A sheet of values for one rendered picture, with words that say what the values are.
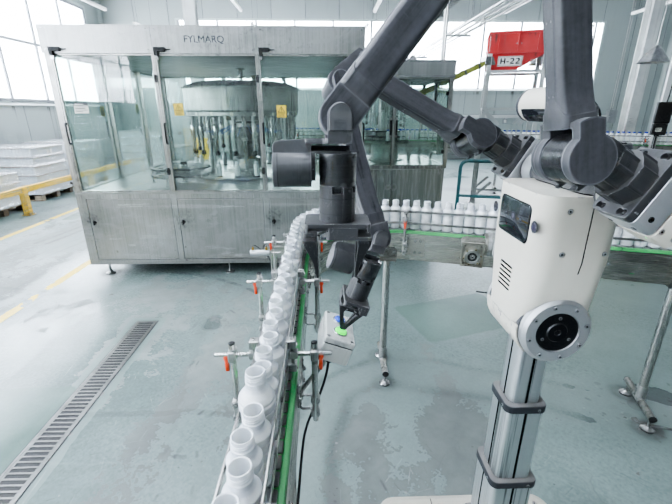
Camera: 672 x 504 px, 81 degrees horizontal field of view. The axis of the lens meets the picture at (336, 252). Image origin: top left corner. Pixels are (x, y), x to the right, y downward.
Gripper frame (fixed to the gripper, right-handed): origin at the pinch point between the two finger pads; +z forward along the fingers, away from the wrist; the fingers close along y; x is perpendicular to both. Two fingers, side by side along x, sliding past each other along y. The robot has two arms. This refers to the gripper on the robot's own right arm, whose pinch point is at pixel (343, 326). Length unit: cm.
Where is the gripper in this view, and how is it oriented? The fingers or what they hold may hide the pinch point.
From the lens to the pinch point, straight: 103.7
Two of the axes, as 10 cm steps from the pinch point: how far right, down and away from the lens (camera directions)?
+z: -3.4, 8.9, 3.0
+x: 9.4, 3.1, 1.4
